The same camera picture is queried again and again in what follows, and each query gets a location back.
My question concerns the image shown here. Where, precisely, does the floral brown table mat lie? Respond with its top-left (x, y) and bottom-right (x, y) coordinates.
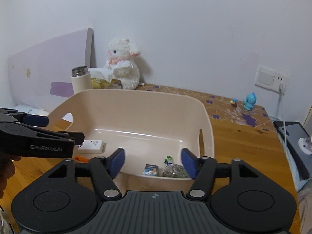
top-left (137, 83), bottom-right (275, 133)

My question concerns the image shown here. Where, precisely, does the orange small object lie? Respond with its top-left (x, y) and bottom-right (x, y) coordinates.
top-left (73, 156), bottom-right (89, 163)

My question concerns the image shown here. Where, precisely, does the yellow tissue pack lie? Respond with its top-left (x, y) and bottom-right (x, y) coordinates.
top-left (89, 68), bottom-right (122, 89)

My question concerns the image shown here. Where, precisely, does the cream thermos bottle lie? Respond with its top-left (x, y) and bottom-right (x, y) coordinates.
top-left (71, 66), bottom-right (93, 94)

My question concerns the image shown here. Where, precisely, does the white wall switch socket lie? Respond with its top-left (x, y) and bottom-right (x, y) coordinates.
top-left (254, 65), bottom-right (290, 94)

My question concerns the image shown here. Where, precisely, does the white plush lamb toy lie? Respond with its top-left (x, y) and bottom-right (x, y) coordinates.
top-left (104, 37), bottom-right (141, 90)

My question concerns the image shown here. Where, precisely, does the person's left hand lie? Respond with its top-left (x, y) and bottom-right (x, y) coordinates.
top-left (0, 153), bottom-right (22, 199)

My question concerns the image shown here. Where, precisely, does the white charger cable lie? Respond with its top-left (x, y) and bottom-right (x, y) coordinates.
top-left (278, 83), bottom-right (289, 154)

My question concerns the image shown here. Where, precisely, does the blue cartoon figurine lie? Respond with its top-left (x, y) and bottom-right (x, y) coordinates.
top-left (243, 92), bottom-right (257, 110)

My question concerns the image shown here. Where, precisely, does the white phone stand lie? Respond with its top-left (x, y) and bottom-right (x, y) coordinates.
top-left (298, 136), bottom-right (312, 155)

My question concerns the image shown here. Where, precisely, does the lilac bed headboard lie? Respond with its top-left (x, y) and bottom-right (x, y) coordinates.
top-left (8, 28), bottom-right (93, 112)

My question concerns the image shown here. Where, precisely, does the beige plastic storage basket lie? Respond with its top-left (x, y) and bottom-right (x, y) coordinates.
top-left (49, 89), bottom-right (215, 176)

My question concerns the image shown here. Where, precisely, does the tiny potted figurine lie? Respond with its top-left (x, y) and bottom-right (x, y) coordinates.
top-left (230, 98), bottom-right (238, 107)

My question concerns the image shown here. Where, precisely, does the bag of dried herbs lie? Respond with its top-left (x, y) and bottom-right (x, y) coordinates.
top-left (162, 156), bottom-right (190, 179)

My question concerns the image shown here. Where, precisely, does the blue white patterned box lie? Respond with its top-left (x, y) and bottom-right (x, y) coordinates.
top-left (142, 164), bottom-right (159, 176)

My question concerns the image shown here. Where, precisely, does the white small box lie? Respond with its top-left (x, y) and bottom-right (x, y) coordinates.
top-left (78, 140), bottom-right (104, 154)

